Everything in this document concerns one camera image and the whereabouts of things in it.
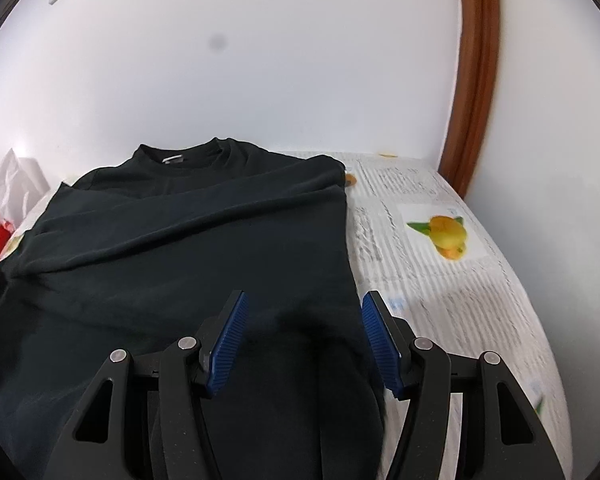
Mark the black sweatshirt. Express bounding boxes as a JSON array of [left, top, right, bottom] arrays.
[[0, 139, 385, 479]]

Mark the fruit print table cover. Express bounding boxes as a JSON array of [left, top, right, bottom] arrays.
[[0, 148, 574, 480]]

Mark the white plastic bag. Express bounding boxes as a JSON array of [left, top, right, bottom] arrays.
[[0, 150, 50, 230]]

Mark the brown wooden door frame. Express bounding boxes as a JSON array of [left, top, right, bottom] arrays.
[[438, 0, 501, 196]]

